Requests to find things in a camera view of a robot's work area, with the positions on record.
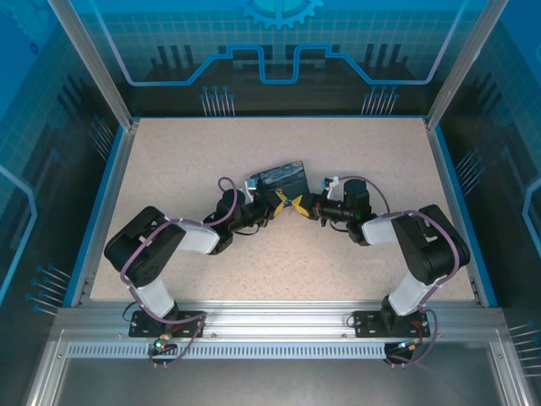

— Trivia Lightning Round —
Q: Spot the aluminium mounting rail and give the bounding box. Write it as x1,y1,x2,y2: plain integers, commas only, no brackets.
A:
54,300,508,339

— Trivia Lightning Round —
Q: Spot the grey metal sheet panel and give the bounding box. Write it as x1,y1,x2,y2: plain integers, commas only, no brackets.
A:
52,358,498,406

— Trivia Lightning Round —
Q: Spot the starry night print tin box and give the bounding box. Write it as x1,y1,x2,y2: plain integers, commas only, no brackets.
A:
247,159,309,204

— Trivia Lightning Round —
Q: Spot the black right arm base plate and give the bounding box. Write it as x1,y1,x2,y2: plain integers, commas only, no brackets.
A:
352,310,432,338

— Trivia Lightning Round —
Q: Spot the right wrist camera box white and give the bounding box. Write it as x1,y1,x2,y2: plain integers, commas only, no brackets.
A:
320,174,341,200

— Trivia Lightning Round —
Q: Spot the aluminium table side rail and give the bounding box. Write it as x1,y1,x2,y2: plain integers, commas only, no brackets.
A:
69,120,140,308
424,118,500,308

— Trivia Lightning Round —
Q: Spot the slotted grey cable duct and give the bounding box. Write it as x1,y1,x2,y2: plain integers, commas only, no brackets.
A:
66,343,388,360

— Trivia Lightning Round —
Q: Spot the aluminium frame post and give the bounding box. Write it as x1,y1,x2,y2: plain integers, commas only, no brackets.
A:
46,0,140,130
424,0,511,130

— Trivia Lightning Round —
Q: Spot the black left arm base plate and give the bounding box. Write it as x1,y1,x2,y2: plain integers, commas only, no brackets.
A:
128,310,207,339

